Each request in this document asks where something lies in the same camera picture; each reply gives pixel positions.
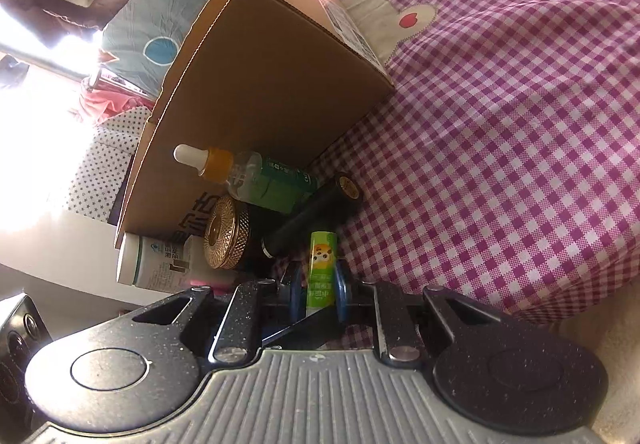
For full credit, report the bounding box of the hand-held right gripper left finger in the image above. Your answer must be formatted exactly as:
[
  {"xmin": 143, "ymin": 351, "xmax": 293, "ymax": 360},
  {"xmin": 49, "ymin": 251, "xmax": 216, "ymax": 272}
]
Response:
[{"xmin": 131, "ymin": 263, "xmax": 305, "ymax": 366}]

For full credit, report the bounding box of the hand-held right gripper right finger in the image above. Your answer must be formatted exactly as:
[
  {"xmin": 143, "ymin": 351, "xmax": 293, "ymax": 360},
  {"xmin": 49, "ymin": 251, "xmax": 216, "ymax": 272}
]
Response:
[{"xmin": 335, "ymin": 263, "xmax": 502, "ymax": 366}]

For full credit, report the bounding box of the green printed tube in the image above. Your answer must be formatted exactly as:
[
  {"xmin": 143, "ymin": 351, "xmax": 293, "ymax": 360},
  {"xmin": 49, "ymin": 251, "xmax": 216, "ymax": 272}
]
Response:
[{"xmin": 306, "ymin": 230, "xmax": 341, "ymax": 325}]

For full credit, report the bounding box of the dropper bottle with green label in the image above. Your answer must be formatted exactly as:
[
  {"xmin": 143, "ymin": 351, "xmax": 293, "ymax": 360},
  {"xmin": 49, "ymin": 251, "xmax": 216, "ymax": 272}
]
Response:
[{"xmin": 173, "ymin": 144, "xmax": 321, "ymax": 215}]

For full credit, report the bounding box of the brown cardboard box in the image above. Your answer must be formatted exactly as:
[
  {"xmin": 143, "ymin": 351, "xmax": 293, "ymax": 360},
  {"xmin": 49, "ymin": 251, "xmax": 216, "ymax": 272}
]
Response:
[{"xmin": 114, "ymin": 0, "xmax": 396, "ymax": 249}]

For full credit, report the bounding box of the black cylinder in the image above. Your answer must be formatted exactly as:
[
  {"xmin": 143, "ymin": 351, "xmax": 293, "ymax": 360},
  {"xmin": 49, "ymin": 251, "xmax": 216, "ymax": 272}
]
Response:
[{"xmin": 260, "ymin": 171, "xmax": 363, "ymax": 259}]

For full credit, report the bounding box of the white plastic bottle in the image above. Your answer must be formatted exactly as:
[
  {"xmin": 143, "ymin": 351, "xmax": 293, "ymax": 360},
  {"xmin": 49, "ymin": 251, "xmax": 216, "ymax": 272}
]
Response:
[{"xmin": 116, "ymin": 232, "xmax": 221, "ymax": 289}]

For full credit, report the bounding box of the white star-patterned cloth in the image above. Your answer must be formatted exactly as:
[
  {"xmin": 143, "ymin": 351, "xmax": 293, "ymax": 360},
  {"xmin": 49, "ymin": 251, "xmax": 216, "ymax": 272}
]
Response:
[{"xmin": 65, "ymin": 108, "xmax": 151, "ymax": 225}]

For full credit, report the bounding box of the red checkered tablecloth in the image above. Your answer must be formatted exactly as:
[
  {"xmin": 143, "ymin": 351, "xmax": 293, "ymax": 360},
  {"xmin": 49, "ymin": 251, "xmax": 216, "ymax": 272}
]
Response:
[{"xmin": 280, "ymin": 0, "xmax": 640, "ymax": 355}]

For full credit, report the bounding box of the pink cloth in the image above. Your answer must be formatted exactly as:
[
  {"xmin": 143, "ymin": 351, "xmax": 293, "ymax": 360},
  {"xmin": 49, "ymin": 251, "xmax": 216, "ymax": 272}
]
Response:
[{"xmin": 80, "ymin": 74, "xmax": 156, "ymax": 125}]

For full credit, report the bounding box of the blue quilt with circles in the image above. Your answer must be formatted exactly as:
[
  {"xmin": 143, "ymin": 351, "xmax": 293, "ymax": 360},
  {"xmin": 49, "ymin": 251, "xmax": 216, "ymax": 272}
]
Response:
[{"xmin": 102, "ymin": 0, "xmax": 321, "ymax": 99}]

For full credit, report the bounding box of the brown cloth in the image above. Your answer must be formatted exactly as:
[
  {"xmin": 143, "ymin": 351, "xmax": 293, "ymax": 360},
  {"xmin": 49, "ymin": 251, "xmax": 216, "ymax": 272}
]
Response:
[{"xmin": 0, "ymin": 0, "xmax": 136, "ymax": 32}]

